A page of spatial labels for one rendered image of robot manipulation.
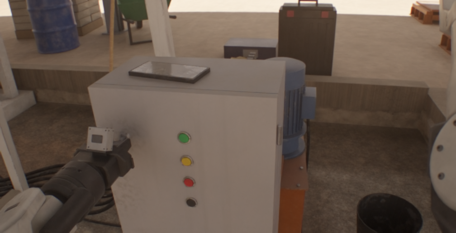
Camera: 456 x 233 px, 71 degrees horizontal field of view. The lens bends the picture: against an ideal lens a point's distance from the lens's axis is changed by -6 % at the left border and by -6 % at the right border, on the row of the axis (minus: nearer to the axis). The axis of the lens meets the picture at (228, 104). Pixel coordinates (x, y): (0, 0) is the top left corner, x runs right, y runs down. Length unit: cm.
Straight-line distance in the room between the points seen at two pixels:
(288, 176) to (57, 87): 312
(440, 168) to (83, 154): 59
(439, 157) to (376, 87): 287
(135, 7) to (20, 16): 226
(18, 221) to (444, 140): 48
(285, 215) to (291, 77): 59
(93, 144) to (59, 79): 337
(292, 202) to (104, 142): 99
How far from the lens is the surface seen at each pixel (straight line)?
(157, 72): 76
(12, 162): 225
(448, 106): 33
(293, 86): 145
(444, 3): 45
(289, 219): 155
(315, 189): 240
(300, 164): 156
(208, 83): 70
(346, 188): 246
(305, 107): 152
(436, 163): 27
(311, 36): 317
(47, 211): 57
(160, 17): 132
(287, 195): 146
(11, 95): 418
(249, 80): 71
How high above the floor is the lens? 151
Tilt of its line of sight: 25 degrees down
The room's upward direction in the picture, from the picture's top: 2 degrees counter-clockwise
